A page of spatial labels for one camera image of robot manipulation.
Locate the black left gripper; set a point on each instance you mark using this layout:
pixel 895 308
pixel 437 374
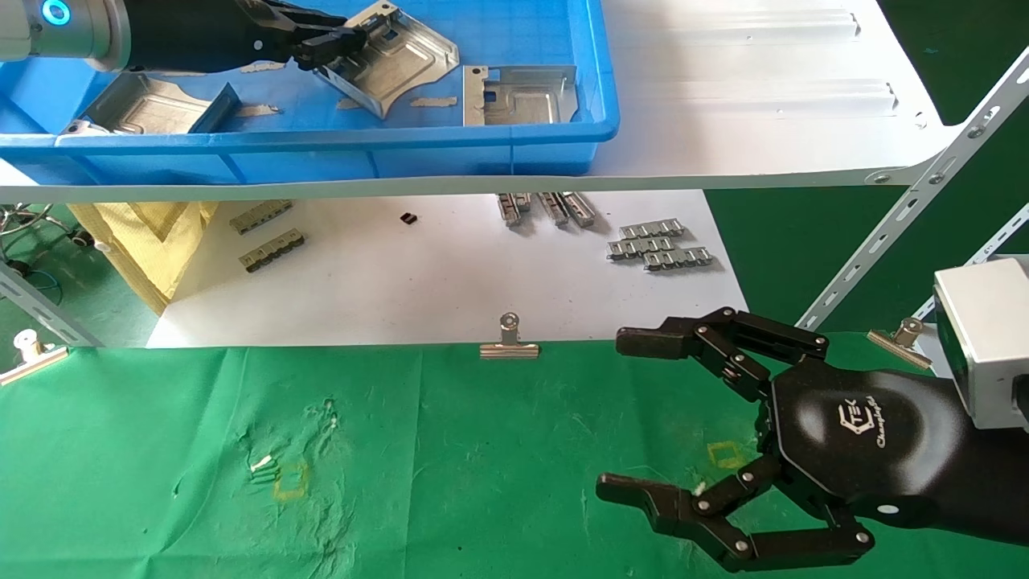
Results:
pixel 193 36

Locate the silver binder clip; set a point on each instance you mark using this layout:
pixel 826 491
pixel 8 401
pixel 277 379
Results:
pixel 509 351
pixel 32 366
pixel 900 346

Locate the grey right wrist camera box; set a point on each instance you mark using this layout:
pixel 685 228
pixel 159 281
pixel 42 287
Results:
pixel 985 338

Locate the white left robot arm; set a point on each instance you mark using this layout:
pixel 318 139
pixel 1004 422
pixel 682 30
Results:
pixel 80 28

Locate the stamped sheet metal bracket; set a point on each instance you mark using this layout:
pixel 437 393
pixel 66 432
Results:
pixel 402 60

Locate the blue plastic bin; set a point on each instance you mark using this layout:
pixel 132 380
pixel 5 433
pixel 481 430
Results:
pixel 321 153

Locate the white metal shelf rack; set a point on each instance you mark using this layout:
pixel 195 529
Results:
pixel 723 121

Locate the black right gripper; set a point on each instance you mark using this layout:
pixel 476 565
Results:
pixel 868 442

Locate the flat sheet metal bracket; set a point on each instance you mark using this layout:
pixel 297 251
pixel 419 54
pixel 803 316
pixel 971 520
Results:
pixel 522 96

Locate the scuffed green table cloth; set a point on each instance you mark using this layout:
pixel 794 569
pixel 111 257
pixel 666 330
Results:
pixel 482 450

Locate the dark toothed metal strip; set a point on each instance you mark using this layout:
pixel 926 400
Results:
pixel 261 217
pixel 273 250

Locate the small toothed metal strip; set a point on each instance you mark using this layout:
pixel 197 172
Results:
pixel 510 209
pixel 639 248
pixel 651 229
pixel 553 209
pixel 580 209
pixel 679 258

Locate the yellow fabric cover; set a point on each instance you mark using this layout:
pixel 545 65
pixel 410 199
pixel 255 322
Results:
pixel 145 241

